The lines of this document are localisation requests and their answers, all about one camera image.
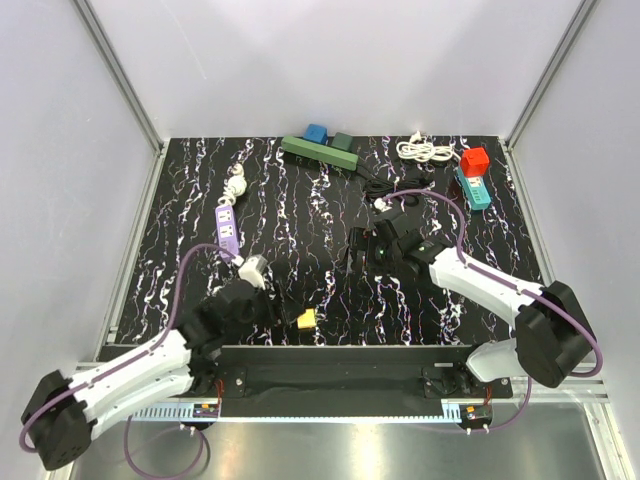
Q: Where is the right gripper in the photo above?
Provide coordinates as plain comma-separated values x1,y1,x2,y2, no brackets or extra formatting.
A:
338,227,401,278

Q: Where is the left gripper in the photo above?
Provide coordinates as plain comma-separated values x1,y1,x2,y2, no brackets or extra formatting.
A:
224,278,304,335

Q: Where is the yellow cube plug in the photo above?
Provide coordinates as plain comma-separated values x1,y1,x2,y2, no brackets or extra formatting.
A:
296,308,317,330

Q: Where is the green power strip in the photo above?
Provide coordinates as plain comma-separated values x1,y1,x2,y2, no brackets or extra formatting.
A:
281,136,358,172

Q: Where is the dark green cube plug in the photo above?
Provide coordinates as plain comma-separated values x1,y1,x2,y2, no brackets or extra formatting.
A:
330,132,353,152

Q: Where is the purple power strip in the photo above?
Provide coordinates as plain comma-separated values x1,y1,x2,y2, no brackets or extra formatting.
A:
215,205,239,257

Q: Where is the blue cube plug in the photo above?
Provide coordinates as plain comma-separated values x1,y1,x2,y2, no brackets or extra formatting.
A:
303,124,328,145

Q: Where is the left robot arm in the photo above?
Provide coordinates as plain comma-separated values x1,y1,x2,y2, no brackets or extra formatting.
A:
19,280,305,471

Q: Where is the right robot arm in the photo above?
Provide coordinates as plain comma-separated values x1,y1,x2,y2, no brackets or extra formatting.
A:
345,210,595,397

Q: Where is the red cube plug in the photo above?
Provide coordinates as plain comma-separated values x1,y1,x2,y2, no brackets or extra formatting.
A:
459,147,490,177

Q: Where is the black marbled mat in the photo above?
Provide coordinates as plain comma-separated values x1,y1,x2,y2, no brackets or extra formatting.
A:
109,136,550,346

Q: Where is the teal power strip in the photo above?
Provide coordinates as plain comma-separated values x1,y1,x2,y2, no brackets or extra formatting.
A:
455,167,491,211

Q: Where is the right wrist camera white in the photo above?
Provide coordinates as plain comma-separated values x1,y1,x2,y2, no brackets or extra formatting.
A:
373,198,392,213

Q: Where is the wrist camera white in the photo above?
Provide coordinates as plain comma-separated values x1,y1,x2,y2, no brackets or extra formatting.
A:
373,198,392,213
238,255,268,290

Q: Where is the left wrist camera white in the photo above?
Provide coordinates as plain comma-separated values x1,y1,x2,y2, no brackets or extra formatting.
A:
238,255,268,290

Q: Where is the black coiled cable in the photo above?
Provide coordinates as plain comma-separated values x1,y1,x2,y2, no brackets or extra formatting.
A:
355,167,435,207

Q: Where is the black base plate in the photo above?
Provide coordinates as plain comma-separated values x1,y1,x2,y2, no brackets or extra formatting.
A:
97,343,576,416

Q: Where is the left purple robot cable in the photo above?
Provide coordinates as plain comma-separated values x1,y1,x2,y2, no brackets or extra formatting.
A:
17,243,246,475

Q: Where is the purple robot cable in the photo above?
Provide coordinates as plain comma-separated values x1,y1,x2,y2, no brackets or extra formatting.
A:
17,243,246,475
384,188,601,434

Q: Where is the white coiled cable right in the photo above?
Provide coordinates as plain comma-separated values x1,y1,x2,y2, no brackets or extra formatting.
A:
396,131,462,165

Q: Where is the white coiled cable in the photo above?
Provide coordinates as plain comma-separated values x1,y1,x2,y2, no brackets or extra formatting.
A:
218,163,248,206
396,131,462,165

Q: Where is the white coiled cable left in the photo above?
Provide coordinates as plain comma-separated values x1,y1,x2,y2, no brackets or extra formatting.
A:
218,163,248,206

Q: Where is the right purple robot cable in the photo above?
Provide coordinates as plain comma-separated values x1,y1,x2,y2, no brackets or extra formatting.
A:
384,188,601,434

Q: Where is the aluminium frame rail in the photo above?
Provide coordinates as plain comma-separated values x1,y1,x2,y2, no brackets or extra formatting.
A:
64,362,611,426

